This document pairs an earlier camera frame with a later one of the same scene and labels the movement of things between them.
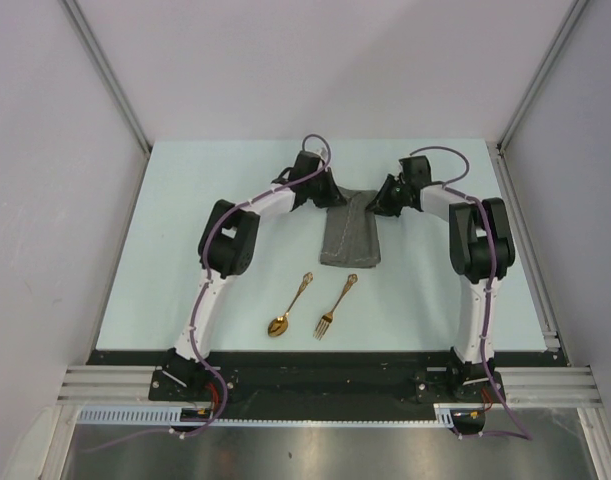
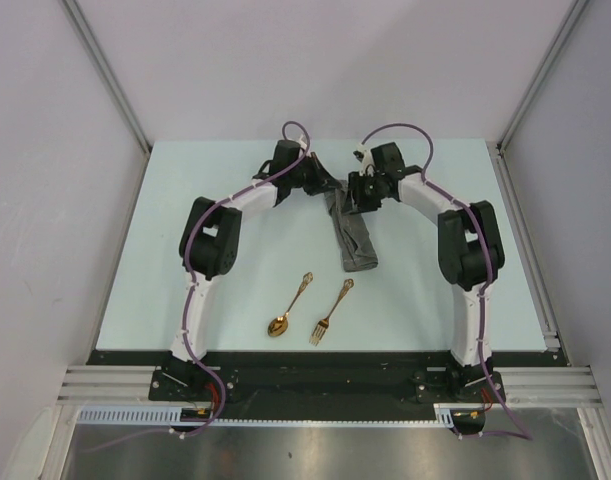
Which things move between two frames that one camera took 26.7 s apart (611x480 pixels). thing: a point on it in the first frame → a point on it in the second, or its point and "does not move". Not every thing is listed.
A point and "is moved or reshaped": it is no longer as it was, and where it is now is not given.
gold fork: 325,320 is moved or reshaped
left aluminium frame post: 107,72 does not move
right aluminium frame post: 570,20 does not move
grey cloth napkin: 351,236 is moved or reshaped
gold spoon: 278,326 does not move
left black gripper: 333,196 → 322,181
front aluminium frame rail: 519,385 does not move
